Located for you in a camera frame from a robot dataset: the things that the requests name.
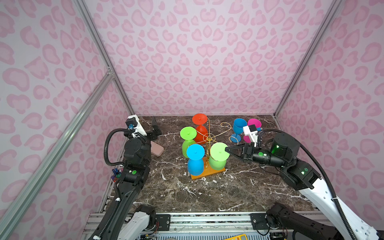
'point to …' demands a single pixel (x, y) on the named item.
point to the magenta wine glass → (252, 121)
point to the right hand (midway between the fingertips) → (227, 152)
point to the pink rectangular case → (157, 149)
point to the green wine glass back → (188, 134)
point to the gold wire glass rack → (208, 170)
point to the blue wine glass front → (195, 152)
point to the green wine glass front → (218, 156)
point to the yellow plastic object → (240, 237)
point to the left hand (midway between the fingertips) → (143, 117)
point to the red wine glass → (202, 133)
